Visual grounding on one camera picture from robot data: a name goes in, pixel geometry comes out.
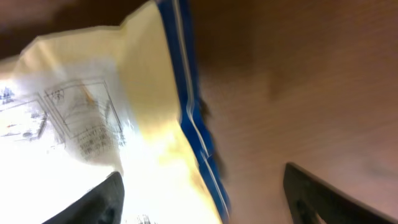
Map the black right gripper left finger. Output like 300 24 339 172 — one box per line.
44 172 125 224

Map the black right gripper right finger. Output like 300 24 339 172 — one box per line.
283 162 397 224

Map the yellow snack chip bag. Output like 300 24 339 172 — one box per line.
1 1 230 223

